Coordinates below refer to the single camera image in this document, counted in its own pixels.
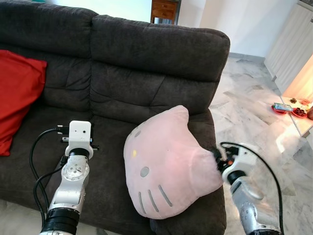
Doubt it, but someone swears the pink cat face pillow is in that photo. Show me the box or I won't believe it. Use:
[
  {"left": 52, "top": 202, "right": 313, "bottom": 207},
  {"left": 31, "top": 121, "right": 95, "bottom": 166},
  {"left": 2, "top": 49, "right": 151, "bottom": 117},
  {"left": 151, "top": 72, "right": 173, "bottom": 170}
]
[{"left": 123, "top": 105, "right": 224, "bottom": 219}]

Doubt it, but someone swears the dark grey fabric sofa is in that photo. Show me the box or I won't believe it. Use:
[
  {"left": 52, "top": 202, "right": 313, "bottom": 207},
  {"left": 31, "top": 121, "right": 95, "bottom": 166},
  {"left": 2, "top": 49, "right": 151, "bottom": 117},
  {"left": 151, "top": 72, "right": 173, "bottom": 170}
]
[{"left": 0, "top": 0, "right": 231, "bottom": 235}]

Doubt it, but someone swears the red pillow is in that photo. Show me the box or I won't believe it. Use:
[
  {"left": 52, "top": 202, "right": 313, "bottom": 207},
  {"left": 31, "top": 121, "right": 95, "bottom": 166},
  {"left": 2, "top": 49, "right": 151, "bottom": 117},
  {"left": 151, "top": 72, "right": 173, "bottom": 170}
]
[{"left": 0, "top": 49, "right": 48, "bottom": 157}]

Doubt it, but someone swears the red tray with blue item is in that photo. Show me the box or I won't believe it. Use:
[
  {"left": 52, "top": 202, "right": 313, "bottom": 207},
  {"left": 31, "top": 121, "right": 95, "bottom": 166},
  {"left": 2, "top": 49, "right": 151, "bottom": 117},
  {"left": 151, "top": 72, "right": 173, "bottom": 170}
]
[{"left": 272, "top": 102, "right": 290, "bottom": 115}]

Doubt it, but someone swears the small red bowl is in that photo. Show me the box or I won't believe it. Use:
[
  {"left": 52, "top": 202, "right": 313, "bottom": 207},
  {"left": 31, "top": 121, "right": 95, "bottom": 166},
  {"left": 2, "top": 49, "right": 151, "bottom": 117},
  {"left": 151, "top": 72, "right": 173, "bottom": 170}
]
[{"left": 291, "top": 108, "right": 308, "bottom": 118}]

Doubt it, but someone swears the white slatted cabinet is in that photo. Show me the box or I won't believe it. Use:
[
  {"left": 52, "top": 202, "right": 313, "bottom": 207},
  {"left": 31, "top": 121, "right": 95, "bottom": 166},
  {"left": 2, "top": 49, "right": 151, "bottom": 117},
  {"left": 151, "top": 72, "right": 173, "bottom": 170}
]
[{"left": 264, "top": 2, "right": 313, "bottom": 94}]

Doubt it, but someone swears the brown wooden cabinet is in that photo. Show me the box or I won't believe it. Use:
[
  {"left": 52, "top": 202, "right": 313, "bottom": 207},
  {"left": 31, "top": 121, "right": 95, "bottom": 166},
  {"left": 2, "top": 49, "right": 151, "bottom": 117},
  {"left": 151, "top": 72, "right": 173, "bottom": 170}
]
[{"left": 151, "top": 0, "right": 179, "bottom": 24}]

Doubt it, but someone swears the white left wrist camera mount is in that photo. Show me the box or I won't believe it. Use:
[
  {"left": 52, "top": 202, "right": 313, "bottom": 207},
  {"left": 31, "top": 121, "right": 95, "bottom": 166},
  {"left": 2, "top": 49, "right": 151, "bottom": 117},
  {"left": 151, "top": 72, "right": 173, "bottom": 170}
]
[{"left": 67, "top": 121, "right": 93, "bottom": 153}]

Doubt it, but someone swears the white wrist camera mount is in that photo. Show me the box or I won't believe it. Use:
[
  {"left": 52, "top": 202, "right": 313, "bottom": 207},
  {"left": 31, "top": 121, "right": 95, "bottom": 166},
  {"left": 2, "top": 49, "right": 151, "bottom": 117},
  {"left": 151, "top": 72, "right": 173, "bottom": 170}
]
[
  {"left": 227, "top": 144, "right": 260, "bottom": 178},
  {"left": 67, "top": 121, "right": 93, "bottom": 153}
]

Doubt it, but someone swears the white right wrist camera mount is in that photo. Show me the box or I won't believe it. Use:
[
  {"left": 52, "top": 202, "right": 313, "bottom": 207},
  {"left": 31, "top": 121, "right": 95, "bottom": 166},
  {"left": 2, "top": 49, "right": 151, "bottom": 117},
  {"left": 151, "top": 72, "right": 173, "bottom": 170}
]
[{"left": 227, "top": 144, "right": 260, "bottom": 178}]

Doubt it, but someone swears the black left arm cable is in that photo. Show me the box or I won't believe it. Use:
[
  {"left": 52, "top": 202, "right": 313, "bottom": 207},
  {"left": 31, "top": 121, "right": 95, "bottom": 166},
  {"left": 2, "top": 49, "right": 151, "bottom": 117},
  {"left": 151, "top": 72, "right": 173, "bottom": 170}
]
[{"left": 29, "top": 125, "right": 70, "bottom": 217}]

